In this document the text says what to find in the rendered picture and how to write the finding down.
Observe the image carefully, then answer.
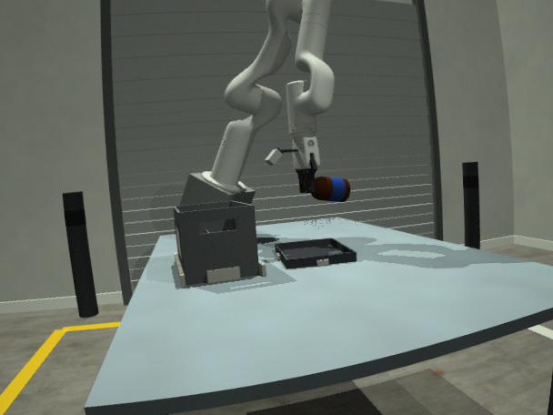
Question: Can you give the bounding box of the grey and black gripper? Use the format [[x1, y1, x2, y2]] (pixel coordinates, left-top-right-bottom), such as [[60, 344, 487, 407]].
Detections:
[[291, 134, 320, 193]]

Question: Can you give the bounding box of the brown bottle with blue label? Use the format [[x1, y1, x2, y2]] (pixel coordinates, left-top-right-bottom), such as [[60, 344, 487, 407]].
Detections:
[[311, 177, 350, 202]]

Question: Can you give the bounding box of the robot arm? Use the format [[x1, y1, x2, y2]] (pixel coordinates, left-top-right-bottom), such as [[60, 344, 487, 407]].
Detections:
[[202, 0, 335, 192]]

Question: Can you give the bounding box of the dark grey crate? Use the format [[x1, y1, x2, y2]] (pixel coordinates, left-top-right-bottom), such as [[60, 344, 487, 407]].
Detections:
[[174, 201, 260, 285]]

